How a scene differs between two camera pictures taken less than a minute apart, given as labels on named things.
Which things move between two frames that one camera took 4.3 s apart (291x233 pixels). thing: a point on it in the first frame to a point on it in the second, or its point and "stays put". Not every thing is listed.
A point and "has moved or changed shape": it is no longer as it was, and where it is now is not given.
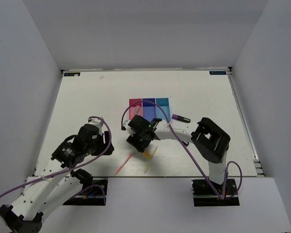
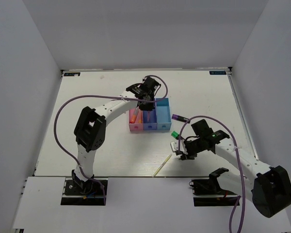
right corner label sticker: [217, 73] stays put
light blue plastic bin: [164, 103] stays put
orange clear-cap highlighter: [146, 154] has moved or changed shape
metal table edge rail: [244, 121] stays put
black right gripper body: [139, 141] to [193, 147]
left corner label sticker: [72, 74] stays put
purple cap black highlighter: [177, 117] stays put
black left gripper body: [99, 146] to [149, 106]
